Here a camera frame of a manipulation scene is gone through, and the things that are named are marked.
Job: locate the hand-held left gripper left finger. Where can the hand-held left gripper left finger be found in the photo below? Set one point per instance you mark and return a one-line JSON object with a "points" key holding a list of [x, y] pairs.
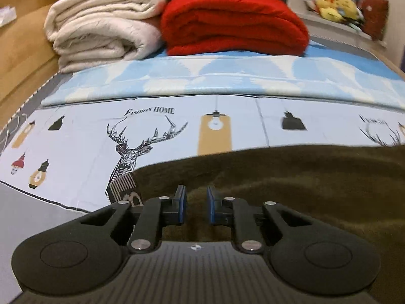
{"points": [[181, 204]]}

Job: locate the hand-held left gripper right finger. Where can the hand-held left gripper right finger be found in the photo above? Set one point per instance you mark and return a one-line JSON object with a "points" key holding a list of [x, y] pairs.
{"points": [[210, 204]]}

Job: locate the deer and lamp printed bedsheet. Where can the deer and lamp printed bedsheet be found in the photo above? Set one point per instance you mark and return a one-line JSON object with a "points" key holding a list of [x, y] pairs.
{"points": [[79, 139]]}

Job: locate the light blue patterned bed cover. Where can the light blue patterned bed cover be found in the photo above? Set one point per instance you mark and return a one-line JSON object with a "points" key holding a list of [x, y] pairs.
{"points": [[221, 72]]}

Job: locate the red folded blanket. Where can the red folded blanket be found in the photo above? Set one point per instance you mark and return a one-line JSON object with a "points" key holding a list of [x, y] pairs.
{"points": [[234, 25]]}

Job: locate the cream folded blanket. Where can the cream folded blanket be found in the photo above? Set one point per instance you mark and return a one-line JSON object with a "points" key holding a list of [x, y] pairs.
{"points": [[101, 25]]}

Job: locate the white shelf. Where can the white shelf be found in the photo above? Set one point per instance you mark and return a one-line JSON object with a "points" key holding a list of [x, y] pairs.
{"points": [[319, 22]]}

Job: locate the yellow plush toys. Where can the yellow plush toys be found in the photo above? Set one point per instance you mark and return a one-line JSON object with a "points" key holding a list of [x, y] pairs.
{"points": [[335, 4]]}

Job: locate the dark red cushion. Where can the dark red cushion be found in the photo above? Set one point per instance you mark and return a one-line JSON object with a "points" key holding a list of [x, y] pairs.
{"points": [[375, 14]]}

